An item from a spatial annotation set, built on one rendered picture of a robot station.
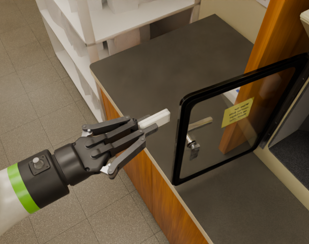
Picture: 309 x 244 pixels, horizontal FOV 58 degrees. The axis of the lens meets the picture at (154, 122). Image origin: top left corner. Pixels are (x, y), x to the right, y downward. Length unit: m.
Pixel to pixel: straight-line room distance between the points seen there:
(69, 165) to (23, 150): 1.75
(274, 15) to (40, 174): 0.51
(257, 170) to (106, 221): 1.14
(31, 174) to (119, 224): 1.38
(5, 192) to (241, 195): 0.67
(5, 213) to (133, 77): 0.80
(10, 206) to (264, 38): 0.56
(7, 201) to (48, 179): 0.07
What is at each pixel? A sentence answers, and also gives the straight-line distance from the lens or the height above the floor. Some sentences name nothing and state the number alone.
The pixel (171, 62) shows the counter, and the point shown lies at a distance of 1.24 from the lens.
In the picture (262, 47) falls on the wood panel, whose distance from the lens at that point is 0.65.
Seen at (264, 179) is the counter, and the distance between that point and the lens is 0.98.
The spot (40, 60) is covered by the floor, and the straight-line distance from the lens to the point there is 2.84.
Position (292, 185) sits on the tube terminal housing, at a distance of 0.97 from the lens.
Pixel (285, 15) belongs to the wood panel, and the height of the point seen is 1.46.
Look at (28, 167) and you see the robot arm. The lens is 0.52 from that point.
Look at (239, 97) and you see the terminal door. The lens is 0.62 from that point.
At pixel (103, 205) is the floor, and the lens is 1.91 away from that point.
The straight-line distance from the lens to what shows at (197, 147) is 0.66.
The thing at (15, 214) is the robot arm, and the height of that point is 1.32.
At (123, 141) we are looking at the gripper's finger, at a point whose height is 1.32.
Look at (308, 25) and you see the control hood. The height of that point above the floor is 1.49.
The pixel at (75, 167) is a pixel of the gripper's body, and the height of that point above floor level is 1.33.
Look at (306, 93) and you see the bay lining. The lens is 0.77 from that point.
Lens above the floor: 1.78
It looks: 55 degrees down
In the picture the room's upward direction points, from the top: straight up
